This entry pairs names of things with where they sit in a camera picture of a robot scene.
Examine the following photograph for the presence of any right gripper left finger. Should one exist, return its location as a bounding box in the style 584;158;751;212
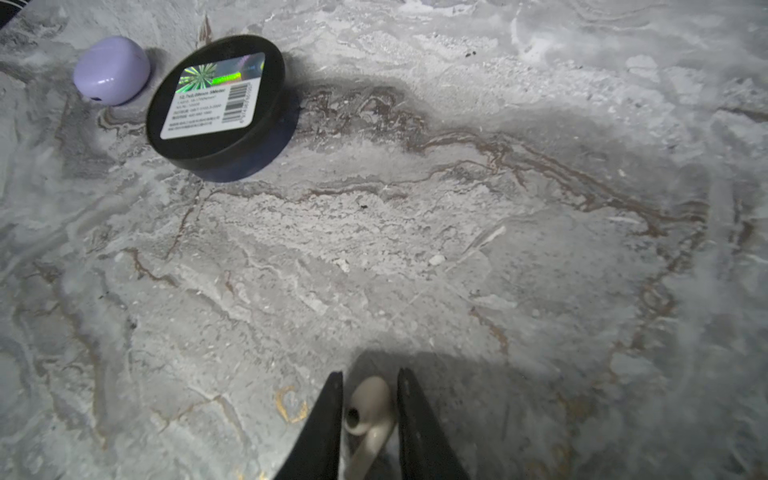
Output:
275;371;344;480

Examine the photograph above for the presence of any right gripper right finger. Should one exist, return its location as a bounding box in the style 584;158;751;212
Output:
396;368;469;480

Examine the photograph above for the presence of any beige earbud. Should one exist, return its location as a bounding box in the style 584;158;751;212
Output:
344;376;396;479

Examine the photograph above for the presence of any purple earbud charging case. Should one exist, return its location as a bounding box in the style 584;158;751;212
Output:
73;36;151;106

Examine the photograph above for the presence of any black round digital timer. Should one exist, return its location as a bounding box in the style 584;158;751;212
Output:
146;35;300;183

